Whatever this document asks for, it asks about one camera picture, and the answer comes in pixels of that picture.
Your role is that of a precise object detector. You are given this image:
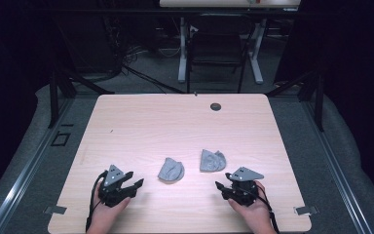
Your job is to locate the person's left hand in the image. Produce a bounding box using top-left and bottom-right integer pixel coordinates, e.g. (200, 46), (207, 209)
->
(90, 183), (132, 229)

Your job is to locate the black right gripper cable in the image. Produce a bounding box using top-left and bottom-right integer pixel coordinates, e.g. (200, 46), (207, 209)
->
(255, 184), (281, 234)

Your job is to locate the grey tape tab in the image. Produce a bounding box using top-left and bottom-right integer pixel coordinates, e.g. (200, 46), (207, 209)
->
(293, 205), (319, 216)
(43, 205), (68, 215)

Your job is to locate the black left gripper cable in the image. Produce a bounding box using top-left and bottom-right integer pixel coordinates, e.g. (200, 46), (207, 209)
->
(85, 170), (109, 233)

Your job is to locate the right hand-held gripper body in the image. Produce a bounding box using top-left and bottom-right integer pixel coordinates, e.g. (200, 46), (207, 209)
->
(223, 166), (265, 207)

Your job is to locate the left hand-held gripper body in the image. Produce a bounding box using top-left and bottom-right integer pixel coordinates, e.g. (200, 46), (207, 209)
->
(97, 164), (138, 209)

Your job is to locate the person's right hand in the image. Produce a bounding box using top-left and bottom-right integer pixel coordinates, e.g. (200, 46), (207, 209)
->
(227, 180), (271, 230)

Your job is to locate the black floor cable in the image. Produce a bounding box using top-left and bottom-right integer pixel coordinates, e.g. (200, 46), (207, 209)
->
(121, 63), (185, 96)

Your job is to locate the black metal stand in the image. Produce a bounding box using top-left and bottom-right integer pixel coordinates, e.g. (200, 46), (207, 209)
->
(265, 68), (325, 133)
(47, 63), (115, 129)

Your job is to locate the grey sock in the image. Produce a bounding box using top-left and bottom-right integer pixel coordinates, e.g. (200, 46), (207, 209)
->
(199, 148), (228, 174)
(157, 157), (186, 183)

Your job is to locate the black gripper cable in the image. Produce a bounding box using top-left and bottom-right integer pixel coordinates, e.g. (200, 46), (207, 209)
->
(255, 184), (281, 234)
(85, 170), (109, 233)

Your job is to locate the black chair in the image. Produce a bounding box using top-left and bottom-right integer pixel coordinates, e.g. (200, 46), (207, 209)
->
(185, 14), (253, 95)

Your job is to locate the aluminium floor rail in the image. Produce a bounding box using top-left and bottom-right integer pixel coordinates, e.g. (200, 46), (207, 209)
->
(0, 97), (76, 234)
(299, 97), (374, 234)

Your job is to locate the white desk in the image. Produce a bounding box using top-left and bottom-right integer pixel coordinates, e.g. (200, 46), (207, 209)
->
(159, 0), (302, 85)

